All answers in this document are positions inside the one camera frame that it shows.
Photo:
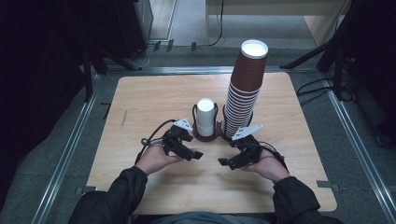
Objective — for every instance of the person's right hand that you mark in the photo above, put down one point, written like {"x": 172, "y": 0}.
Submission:
{"x": 267, "y": 166}

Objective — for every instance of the black metal stand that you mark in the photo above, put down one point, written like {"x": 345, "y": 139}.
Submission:
{"x": 88, "y": 74}

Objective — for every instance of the light wooden desk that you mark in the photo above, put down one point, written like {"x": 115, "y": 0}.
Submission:
{"x": 317, "y": 25}

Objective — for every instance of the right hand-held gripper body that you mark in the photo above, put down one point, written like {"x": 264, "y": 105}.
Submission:
{"x": 249, "y": 149}

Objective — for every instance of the black double cup holder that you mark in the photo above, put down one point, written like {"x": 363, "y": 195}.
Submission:
{"x": 205, "y": 138}

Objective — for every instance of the metal floor rail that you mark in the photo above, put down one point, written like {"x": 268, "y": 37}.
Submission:
{"x": 63, "y": 161}
{"x": 186, "y": 69}
{"x": 358, "y": 146}

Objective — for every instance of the person's left hand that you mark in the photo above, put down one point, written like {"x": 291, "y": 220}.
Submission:
{"x": 154, "y": 158}

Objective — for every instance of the black tripod stand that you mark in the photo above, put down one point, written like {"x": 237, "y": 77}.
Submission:
{"x": 330, "y": 46}

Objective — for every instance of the stack of white paper cups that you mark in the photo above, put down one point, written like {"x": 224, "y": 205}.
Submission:
{"x": 205, "y": 118}

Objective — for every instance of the grey tape strip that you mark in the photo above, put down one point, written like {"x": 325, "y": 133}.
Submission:
{"x": 327, "y": 184}
{"x": 85, "y": 189}

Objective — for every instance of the black cabinet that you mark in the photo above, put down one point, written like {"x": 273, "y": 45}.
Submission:
{"x": 134, "y": 25}

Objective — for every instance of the stack of brown paper cups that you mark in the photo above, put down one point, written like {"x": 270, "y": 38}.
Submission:
{"x": 247, "y": 77}

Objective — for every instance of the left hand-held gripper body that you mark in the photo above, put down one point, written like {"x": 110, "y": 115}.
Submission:
{"x": 172, "y": 137}

